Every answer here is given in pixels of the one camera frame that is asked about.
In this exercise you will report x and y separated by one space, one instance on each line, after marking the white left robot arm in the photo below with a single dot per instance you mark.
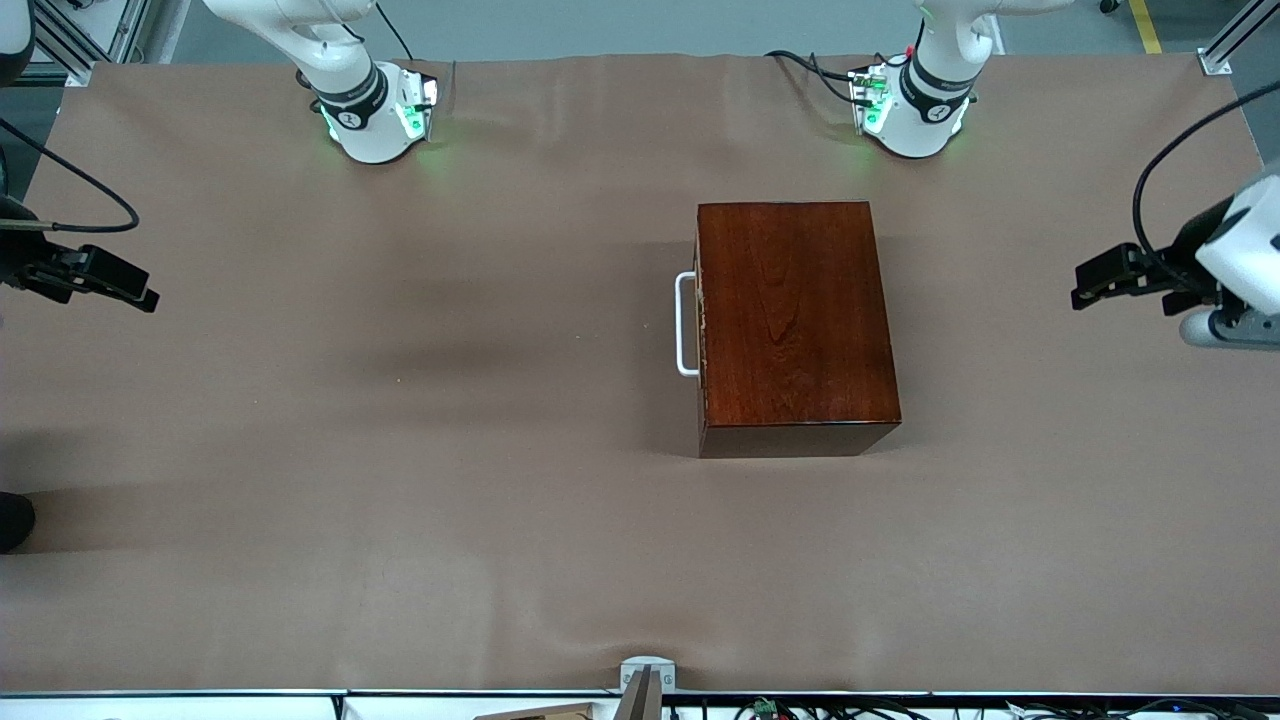
915 110

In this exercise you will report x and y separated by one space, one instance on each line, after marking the dark brown wooden cabinet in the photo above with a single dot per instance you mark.
795 320

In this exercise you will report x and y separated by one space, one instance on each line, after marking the brown cardboard piece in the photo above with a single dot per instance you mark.
545 712

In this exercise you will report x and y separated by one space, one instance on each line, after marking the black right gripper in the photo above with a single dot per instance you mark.
22 266

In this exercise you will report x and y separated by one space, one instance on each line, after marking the black round object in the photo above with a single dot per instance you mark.
12 522

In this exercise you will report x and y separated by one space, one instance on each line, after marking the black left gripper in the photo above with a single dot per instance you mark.
1182 250

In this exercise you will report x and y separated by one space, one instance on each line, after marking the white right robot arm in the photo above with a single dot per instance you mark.
365 110

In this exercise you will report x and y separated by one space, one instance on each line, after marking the brown table cover sheet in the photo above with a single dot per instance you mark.
400 560

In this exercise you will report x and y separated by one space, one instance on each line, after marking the aluminium frame post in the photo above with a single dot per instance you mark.
1235 40
100 35

